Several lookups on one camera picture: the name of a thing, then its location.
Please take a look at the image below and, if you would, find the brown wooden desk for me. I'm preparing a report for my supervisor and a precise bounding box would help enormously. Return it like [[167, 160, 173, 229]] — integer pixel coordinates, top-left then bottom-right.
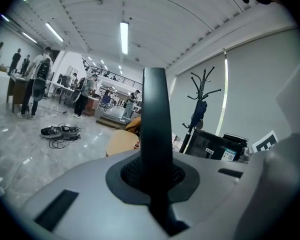
[[6, 73, 31, 114], [81, 96, 101, 117]]

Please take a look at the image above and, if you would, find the black cable tangle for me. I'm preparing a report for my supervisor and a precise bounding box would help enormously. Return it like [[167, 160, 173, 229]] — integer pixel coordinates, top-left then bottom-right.
[[48, 133, 82, 150]]

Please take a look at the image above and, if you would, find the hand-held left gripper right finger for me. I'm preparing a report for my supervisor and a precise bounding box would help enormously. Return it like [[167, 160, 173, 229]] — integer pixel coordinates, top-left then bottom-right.
[[168, 151, 251, 240]]

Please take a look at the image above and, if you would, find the blue chair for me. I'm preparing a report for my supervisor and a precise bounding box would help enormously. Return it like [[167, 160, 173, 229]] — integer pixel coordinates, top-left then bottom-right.
[[99, 94, 114, 114]]

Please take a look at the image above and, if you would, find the oval wooden table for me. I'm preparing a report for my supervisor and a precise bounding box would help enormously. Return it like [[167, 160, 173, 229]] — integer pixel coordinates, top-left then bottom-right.
[[105, 129, 141, 157]]

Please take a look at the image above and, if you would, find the white roller blind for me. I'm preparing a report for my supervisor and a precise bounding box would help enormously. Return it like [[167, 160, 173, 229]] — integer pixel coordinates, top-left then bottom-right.
[[218, 28, 300, 147], [169, 53, 228, 145]]

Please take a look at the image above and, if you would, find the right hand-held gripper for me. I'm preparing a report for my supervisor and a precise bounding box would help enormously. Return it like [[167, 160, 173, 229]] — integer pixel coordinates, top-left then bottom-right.
[[251, 130, 279, 154]]

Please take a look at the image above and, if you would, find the orange cushion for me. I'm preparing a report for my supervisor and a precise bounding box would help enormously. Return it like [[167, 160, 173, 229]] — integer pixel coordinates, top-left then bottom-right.
[[124, 115, 142, 135]]

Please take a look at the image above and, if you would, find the wooden step platform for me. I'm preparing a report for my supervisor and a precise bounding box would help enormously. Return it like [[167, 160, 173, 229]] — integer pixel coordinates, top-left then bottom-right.
[[96, 115, 131, 130]]

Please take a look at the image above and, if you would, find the dark jacket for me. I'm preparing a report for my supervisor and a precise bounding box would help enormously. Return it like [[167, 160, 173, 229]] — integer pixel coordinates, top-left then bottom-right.
[[190, 100, 208, 130]]

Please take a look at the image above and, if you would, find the black coat rack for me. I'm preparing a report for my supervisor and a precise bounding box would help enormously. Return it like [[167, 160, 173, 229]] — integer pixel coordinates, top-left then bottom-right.
[[181, 66, 222, 155]]

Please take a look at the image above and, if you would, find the gray backpack rig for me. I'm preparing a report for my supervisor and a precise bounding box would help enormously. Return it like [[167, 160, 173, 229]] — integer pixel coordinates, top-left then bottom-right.
[[40, 125, 82, 141], [31, 58, 52, 102], [70, 77, 87, 103]]

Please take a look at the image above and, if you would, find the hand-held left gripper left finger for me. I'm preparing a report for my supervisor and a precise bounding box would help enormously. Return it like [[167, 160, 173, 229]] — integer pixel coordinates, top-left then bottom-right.
[[21, 150, 166, 240]]

